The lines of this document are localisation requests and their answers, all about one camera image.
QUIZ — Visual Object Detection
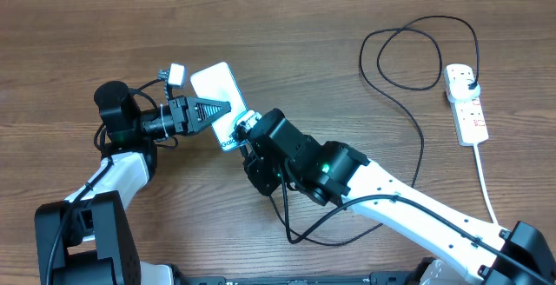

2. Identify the Samsung Galaxy smartphone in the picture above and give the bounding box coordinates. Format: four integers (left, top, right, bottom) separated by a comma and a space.
190, 62, 248, 151

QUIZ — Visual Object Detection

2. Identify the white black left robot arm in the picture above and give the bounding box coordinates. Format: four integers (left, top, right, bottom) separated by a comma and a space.
35, 81, 231, 284

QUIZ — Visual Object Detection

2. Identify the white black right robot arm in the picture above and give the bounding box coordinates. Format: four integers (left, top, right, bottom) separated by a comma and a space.
231, 109, 555, 284

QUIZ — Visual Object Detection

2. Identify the white charger plug adapter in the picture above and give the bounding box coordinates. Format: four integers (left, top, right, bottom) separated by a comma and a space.
446, 79, 481, 103

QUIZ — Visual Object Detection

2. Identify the white power strip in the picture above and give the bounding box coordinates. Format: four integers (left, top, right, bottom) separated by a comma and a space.
443, 63, 490, 148

